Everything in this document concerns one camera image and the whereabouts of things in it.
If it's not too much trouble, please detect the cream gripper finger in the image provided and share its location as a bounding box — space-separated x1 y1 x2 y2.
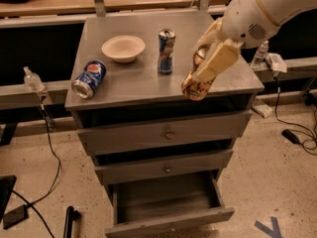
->
193 34 218 67
195 39 241 82

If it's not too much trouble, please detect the orange soda can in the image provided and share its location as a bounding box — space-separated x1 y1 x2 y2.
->
180 45 216 102

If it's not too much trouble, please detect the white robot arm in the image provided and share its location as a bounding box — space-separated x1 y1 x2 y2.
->
194 0 317 82

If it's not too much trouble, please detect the crushed blue can standing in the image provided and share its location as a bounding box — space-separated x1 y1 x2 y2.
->
158 29 176 74

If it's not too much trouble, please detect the blue Pepsi can lying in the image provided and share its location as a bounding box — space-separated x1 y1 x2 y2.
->
71 59 106 99

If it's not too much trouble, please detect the middle drawer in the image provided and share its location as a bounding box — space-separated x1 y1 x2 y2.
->
95 149 233 185

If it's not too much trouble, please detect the grey drawer cabinet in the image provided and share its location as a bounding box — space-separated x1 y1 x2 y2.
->
64 9 265 238

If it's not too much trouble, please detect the top drawer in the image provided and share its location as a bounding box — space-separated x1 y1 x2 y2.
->
78 110 252 156

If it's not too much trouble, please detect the open bottom drawer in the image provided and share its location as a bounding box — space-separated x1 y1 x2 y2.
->
105 172 234 238

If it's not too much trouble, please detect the white paper bowl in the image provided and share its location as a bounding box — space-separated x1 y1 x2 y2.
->
101 36 146 63

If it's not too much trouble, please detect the black power brick right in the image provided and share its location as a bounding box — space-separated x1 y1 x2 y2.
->
281 129 300 145

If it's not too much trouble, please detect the wooden desk background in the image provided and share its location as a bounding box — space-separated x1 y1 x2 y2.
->
0 0 199 17

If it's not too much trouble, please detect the black monitor edge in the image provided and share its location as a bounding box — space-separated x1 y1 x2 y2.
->
0 175 17 221

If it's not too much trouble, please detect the black power adapter left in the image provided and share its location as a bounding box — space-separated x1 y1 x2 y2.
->
3 204 28 230

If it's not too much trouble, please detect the water bottle on right rail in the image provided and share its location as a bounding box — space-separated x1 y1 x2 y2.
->
251 41 268 69

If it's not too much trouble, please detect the white packet on rail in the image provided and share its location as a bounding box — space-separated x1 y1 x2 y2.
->
265 53 287 72

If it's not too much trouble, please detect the white block under rail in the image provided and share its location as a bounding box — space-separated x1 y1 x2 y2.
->
252 98 272 118

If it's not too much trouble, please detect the black cables right floor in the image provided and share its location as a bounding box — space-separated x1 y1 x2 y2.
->
272 76 317 157

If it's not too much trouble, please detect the black cable left floor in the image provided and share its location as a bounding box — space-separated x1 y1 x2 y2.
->
11 92 63 238

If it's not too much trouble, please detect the clear bottle on left rail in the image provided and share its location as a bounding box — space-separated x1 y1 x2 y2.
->
23 66 45 92

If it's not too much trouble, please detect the black post on floor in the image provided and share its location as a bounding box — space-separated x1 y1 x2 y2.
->
63 206 80 238

